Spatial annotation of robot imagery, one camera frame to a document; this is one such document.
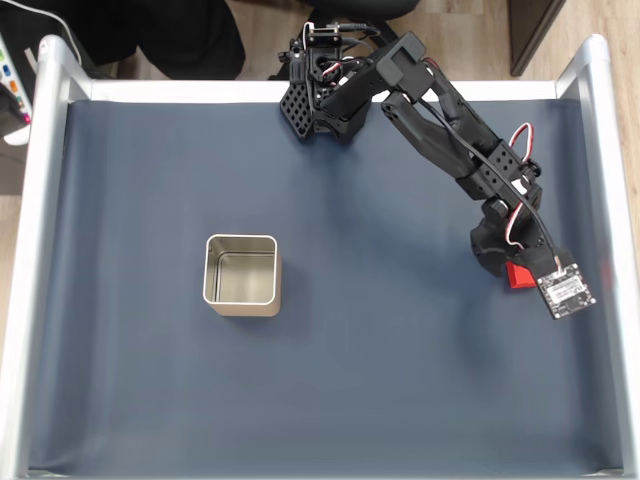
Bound black office chair base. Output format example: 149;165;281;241
299;0;422;49

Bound white metal table frame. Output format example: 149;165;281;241
0;33;640;480

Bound dark blue-grey mat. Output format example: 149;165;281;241
27;97;626;476

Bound person's legs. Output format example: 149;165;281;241
49;0;247;80

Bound black camera cable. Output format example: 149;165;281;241
417;94;564;274

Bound dark wooden cabinet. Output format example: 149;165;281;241
508;0;569;77

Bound white red servo wire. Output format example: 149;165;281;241
502;202;527;252
508;122;536;164

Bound red cube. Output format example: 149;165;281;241
504;260;540;292

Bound square metal tin container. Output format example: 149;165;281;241
202;233;284;318

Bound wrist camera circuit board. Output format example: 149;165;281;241
522;247;598;321

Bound white device with coloured buttons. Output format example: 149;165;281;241
0;34;35;147

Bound white cable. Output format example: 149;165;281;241
17;0;82;66

